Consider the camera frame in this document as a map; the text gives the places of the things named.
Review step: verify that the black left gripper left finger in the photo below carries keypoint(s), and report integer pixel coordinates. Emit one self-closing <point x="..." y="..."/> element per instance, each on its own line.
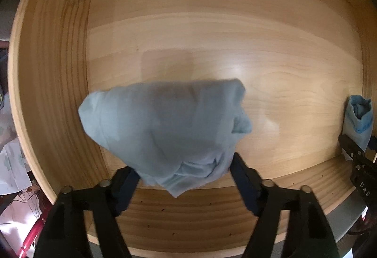
<point x="65" y="233"/>

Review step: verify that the small light blue sock roll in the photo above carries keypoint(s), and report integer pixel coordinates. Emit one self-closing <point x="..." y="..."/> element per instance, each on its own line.
<point x="358" y="120"/>

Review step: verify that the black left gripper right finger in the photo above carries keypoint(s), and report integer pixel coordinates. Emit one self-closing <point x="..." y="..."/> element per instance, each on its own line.
<point x="308" y="232"/>

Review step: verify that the light blue underwear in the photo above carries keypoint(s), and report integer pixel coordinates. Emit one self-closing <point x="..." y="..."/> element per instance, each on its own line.
<point x="179" y="135"/>

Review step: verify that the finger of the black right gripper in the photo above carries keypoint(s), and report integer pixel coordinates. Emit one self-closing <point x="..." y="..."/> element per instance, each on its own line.
<point x="363" y="174"/>

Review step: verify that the crumpled cloth pile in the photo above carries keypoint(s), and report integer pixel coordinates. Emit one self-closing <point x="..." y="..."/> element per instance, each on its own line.
<point x="20" y="204"/>

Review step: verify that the wooden drawer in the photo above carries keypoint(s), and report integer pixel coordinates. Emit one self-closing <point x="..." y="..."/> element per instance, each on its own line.
<point x="299" y="60"/>

